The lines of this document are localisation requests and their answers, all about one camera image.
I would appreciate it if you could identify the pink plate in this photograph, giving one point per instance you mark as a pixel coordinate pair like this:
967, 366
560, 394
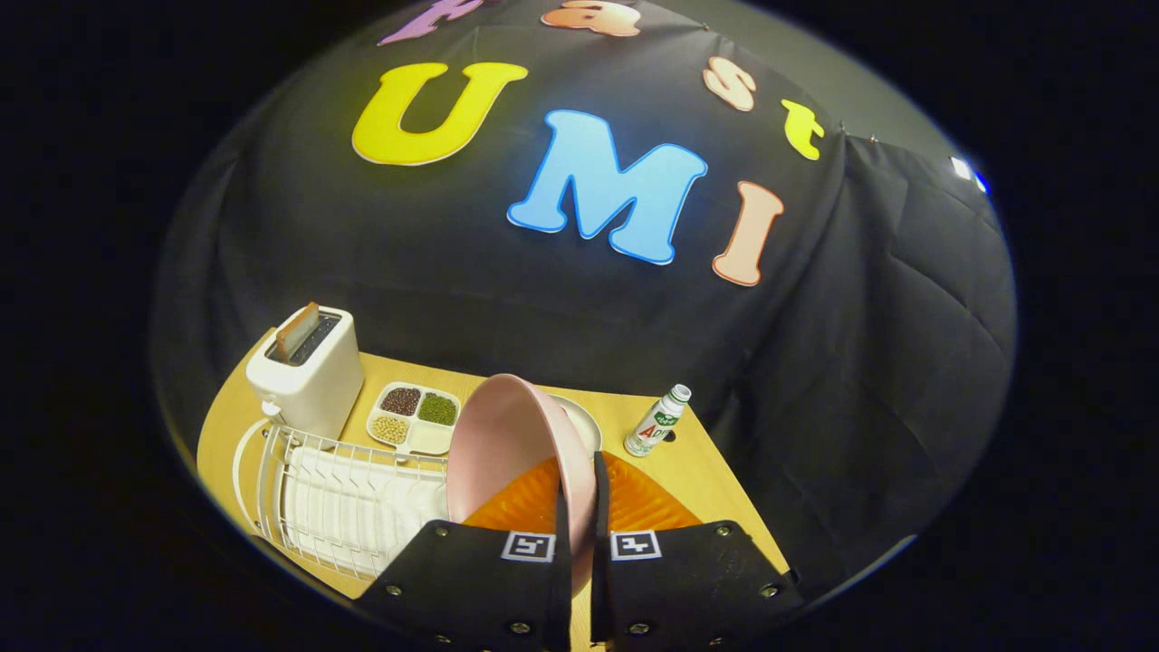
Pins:
498, 435

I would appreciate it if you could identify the white toaster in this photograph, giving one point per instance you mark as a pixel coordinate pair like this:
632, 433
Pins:
308, 385

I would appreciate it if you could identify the white divided dish with beans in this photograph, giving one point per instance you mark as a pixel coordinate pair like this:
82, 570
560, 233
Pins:
427, 441

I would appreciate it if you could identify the toast slice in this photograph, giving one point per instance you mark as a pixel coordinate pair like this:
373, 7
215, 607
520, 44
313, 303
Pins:
297, 330

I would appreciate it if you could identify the white bottle with green label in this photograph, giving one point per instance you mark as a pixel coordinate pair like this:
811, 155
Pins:
652, 430

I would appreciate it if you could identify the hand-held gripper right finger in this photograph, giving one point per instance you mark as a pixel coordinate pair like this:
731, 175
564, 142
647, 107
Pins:
679, 580

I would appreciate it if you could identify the beige plate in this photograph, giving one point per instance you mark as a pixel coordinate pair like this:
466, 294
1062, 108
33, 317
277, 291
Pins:
584, 426

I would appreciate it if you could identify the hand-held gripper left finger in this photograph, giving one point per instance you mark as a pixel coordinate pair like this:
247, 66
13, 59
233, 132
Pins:
471, 580

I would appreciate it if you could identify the black backdrop cloth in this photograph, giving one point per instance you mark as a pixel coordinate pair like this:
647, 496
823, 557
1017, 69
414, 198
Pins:
453, 254

